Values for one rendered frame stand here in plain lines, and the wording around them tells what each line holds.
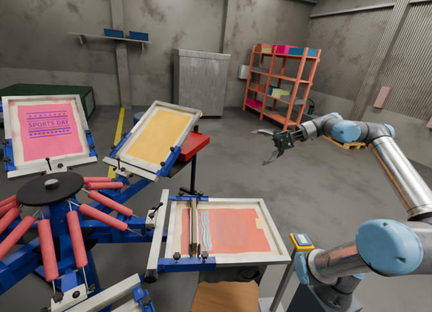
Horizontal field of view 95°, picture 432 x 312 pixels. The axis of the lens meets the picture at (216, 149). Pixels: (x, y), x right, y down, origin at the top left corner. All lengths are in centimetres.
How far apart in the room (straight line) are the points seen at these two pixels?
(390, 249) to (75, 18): 788
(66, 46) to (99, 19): 127
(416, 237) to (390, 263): 8
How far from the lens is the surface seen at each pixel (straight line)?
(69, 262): 142
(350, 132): 82
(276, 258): 148
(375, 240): 65
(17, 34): 825
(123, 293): 130
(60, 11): 795
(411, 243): 63
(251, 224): 166
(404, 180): 81
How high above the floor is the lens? 211
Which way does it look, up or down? 26 degrees down
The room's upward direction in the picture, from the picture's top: 6 degrees clockwise
